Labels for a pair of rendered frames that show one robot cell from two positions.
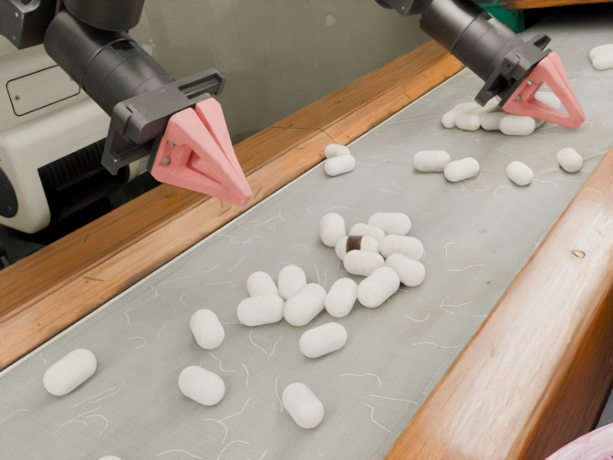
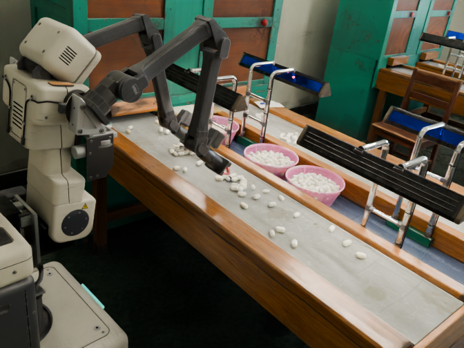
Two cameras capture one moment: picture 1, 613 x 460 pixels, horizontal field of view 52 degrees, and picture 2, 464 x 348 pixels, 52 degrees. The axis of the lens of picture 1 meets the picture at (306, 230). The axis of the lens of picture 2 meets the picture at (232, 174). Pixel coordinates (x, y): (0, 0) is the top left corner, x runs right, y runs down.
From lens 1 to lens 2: 1.94 m
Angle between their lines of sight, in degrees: 75
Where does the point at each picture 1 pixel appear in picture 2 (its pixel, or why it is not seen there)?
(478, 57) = not seen: hidden behind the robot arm
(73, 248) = (199, 199)
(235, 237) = (204, 188)
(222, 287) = (224, 192)
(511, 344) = (269, 176)
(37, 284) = (213, 204)
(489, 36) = not seen: hidden behind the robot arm
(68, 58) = (211, 156)
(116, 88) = (219, 159)
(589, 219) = (246, 162)
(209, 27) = not seen: outside the picture
